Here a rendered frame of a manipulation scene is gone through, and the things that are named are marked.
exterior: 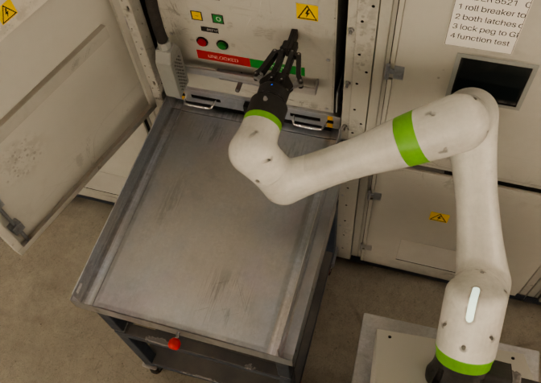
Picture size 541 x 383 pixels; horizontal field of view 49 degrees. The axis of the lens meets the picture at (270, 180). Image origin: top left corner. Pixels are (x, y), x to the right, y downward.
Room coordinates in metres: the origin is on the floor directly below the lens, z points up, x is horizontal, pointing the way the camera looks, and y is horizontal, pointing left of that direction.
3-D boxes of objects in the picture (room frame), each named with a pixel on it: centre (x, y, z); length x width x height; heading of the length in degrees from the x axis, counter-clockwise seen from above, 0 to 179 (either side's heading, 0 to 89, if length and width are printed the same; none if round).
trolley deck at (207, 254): (0.83, 0.16, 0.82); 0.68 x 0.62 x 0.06; 158
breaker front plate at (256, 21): (1.17, 0.02, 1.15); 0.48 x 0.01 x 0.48; 68
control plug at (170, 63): (1.19, 0.24, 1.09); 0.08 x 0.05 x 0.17; 158
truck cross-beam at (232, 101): (1.19, 0.01, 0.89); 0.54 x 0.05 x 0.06; 68
